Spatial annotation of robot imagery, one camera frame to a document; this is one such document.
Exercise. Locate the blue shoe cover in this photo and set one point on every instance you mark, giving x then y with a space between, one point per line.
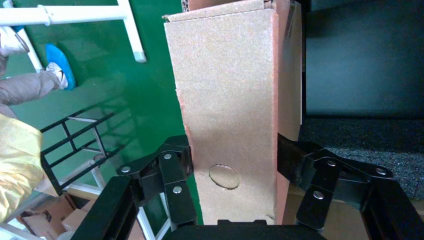
59 59

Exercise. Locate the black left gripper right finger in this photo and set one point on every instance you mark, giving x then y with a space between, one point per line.
331 172

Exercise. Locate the black metal stool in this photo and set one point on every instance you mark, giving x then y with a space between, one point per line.
52 175

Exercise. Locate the large open cardboard box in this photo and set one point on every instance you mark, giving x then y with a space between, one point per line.
344 225

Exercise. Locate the black foam padding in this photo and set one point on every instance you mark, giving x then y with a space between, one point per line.
364 139

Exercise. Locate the white metal cart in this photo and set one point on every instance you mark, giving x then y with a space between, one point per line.
147 227

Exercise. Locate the person in yellow coat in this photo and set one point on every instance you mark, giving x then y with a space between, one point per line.
20 159

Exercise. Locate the brown cardboard box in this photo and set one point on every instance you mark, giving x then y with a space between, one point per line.
39 225
74 220

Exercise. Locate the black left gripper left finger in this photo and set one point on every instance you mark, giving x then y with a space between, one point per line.
172 172

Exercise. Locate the small cardboard box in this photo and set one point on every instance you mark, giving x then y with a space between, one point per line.
228 99

